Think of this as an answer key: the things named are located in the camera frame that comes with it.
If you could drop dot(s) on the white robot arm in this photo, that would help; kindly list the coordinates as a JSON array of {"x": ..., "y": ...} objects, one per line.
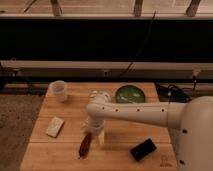
[{"x": 194, "y": 120}]

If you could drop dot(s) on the black rectangular phone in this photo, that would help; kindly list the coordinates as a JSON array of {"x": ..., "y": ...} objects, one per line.
[{"x": 143, "y": 149}]

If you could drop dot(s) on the translucent white plastic cup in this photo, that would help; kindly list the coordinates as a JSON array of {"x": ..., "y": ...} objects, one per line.
[{"x": 59, "y": 90}]

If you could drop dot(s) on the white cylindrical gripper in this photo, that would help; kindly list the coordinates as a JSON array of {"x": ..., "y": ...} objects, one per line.
[{"x": 95, "y": 127}]

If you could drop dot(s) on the green ceramic bowl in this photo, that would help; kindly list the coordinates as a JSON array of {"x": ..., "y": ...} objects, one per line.
[{"x": 129, "y": 94}]

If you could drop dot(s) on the white rectangular sponge block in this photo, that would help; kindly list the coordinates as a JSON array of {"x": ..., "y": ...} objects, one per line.
[{"x": 54, "y": 126}]

